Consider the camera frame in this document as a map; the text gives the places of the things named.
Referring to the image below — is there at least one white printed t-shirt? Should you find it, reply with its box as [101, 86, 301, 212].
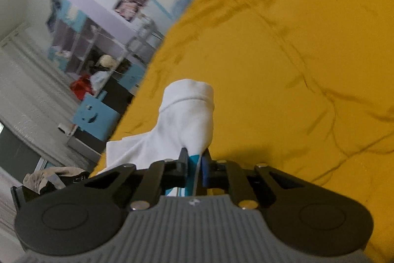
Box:
[97, 78, 215, 197]

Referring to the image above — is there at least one blue smiley chair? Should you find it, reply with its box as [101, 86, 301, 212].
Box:
[72, 91, 120, 141]

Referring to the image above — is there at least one red bag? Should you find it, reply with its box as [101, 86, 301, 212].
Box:
[69, 74, 94, 101]

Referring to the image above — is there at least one crumpled beige cloth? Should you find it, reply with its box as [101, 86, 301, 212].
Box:
[23, 167, 89, 195]

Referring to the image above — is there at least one round cream lamp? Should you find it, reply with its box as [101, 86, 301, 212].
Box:
[96, 54, 117, 70]

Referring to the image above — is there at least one grey metal chair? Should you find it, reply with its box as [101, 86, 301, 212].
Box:
[126, 13, 164, 65]

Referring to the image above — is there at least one grey window curtain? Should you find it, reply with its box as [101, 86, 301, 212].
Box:
[1, 24, 95, 172]

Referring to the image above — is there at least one desk with shelf unit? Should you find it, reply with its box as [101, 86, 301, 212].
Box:
[46, 0, 145, 114]

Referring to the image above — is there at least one mustard yellow quilt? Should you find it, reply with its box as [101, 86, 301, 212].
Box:
[101, 0, 393, 262]

